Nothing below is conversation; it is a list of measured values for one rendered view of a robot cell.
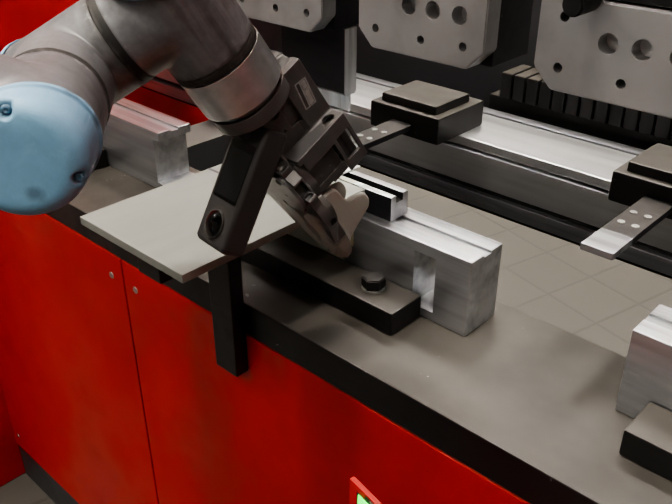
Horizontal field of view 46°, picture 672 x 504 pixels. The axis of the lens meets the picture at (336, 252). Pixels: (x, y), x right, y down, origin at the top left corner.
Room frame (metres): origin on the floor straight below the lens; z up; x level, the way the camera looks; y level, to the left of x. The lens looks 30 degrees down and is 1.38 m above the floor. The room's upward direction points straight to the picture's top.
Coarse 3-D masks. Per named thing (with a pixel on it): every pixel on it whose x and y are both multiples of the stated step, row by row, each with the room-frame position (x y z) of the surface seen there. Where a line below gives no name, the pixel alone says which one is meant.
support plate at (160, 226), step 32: (160, 192) 0.82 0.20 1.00; (192, 192) 0.82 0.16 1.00; (352, 192) 0.82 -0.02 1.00; (96, 224) 0.74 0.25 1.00; (128, 224) 0.74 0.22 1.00; (160, 224) 0.74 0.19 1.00; (192, 224) 0.74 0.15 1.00; (256, 224) 0.74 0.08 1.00; (288, 224) 0.74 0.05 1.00; (160, 256) 0.67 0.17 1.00; (192, 256) 0.67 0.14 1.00; (224, 256) 0.67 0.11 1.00
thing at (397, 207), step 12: (360, 180) 0.86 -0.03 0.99; (372, 180) 0.85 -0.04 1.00; (372, 192) 0.82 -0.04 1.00; (384, 192) 0.82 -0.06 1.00; (396, 192) 0.82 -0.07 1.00; (372, 204) 0.82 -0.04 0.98; (384, 204) 0.81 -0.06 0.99; (396, 204) 0.81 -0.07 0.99; (384, 216) 0.81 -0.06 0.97; (396, 216) 0.81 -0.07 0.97
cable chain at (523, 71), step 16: (512, 80) 1.14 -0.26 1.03; (528, 80) 1.12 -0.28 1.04; (512, 96) 1.14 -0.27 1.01; (528, 96) 1.12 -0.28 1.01; (544, 96) 1.10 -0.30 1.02; (560, 96) 1.09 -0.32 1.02; (576, 96) 1.07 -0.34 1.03; (576, 112) 1.07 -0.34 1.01; (592, 112) 1.05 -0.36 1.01; (608, 112) 1.04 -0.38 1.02; (624, 112) 1.03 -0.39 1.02; (640, 112) 1.01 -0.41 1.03; (624, 128) 1.02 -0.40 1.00; (640, 128) 1.00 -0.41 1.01; (656, 128) 0.99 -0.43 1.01
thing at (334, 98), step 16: (288, 32) 0.92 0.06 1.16; (304, 32) 0.90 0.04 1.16; (320, 32) 0.88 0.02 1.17; (336, 32) 0.87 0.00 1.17; (352, 32) 0.87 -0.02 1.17; (288, 48) 0.92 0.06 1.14; (304, 48) 0.90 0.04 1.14; (320, 48) 0.88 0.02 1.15; (336, 48) 0.87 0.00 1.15; (352, 48) 0.87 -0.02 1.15; (304, 64) 0.90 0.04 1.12; (320, 64) 0.88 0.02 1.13; (336, 64) 0.87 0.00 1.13; (352, 64) 0.87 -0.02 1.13; (320, 80) 0.88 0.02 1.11; (336, 80) 0.87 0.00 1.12; (352, 80) 0.87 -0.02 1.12; (336, 96) 0.88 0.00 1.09
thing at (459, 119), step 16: (416, 80) 1.13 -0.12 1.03; (384, 96) 1.07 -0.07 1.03; (400, 96) 1.06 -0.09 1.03; (416, 96) 1.06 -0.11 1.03; (432, 96) 1.06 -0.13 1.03; (448, 96) 1.06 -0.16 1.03; (464, 96) 1.06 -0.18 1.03; (384, 112) 1.06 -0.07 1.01; (400, 112) 1.04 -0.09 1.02; (416, 112) 1.02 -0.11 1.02; (432, 112) 1.02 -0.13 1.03; (448, 112) 1.02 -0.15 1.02; (464, 112) 1.04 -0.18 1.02; (480, 112) 1.07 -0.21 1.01; (384, 128) 1.01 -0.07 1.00; (400, 128) 1.01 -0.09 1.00; (416, 128) 1.02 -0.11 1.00; (432, 128) 1.00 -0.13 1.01; (448, 128) 1.01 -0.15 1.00; (464, 128) 1.04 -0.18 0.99; (368, 144) 0.96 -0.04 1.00
